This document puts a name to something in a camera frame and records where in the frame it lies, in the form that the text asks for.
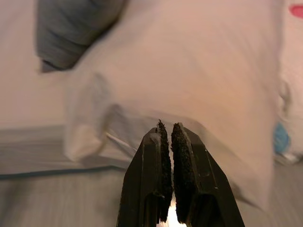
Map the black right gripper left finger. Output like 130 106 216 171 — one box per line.
116 119 173 227

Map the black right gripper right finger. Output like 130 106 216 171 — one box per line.
170 122 246 227

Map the grey pillow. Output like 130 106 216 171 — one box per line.
35 0 130 73

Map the white pillow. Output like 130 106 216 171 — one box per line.
65 0 285 211

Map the pink patterned pillow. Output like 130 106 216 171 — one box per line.
273 0 303 166

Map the white bed sheet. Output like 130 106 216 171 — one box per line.
0 0 143 180

